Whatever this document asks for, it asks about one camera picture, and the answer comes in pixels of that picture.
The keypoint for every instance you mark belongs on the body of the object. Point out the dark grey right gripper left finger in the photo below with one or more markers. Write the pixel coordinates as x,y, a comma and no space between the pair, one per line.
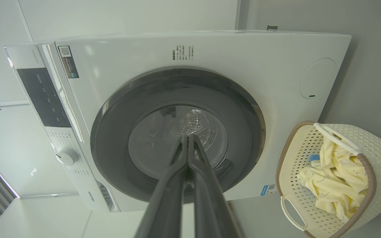
167,198

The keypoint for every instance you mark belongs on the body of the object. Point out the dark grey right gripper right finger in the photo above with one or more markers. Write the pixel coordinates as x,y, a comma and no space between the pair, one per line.
210,205

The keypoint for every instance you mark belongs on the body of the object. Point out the washing machine door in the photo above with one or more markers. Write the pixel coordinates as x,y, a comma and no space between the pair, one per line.
117,142

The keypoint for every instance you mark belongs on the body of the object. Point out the pale cream baby garment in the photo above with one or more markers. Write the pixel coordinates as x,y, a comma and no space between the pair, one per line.
326,191

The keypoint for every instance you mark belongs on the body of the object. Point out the stainless steel washing machine drum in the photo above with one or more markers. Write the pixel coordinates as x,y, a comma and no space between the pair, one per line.
197,124

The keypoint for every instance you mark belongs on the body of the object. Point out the white washing machine dial knob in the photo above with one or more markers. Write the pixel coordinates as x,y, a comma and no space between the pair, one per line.
67,156

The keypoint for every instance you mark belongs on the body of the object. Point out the white front-load washing machine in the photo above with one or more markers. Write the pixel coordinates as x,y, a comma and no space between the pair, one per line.
236,56

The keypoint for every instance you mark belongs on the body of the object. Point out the blue energy label sticker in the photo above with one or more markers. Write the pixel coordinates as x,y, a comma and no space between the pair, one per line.
269,189

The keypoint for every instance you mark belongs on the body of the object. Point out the cream perforated laundry basket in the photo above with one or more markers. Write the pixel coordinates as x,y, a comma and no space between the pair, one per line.
296,155

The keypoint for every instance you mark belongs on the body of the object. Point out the round filter access cover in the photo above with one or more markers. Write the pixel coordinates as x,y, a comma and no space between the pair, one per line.
317,78

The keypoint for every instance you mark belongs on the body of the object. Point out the QR code info sticker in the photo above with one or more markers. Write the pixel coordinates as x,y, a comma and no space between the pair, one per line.
68,61

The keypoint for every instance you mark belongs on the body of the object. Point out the small grey wall fitting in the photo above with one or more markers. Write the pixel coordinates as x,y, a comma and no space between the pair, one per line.
272,27

